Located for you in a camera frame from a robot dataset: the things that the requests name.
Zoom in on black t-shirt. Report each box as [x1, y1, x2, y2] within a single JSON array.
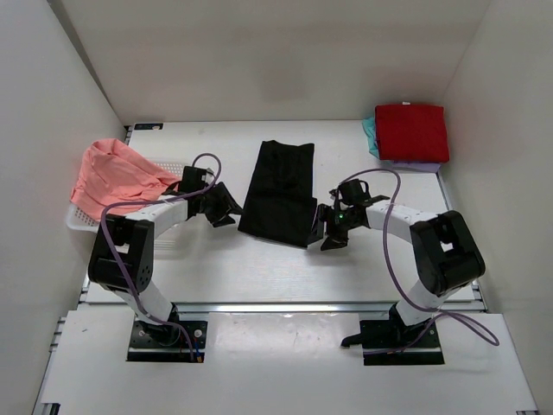
[[238, 140, 317, 248]]

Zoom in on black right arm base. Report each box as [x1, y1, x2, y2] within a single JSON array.
[[340, 312, 445, 367]]

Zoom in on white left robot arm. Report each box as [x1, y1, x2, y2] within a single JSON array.
[[87, 166, 243, 347]]

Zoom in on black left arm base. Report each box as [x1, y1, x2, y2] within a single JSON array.
[[126, 314, 208, 364]]

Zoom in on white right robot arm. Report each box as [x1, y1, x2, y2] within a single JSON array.
[[308, 179, 486, 336]]

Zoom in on teal folded t-shirt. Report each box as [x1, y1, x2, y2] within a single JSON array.
[[362, 117, 380, 159]]

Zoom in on lavender folded t-shirt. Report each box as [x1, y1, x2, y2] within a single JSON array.
[[381, 160, 442, 174]]

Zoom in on pink t-shirt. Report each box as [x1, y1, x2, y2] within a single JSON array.
[[70, 138, 180, 221]]

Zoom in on red folded t-shirt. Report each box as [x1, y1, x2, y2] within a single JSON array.
[[374, 104, 450, 163]]

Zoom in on aluminium table rail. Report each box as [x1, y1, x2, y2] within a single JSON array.
[[77, 301, 486, 314]]

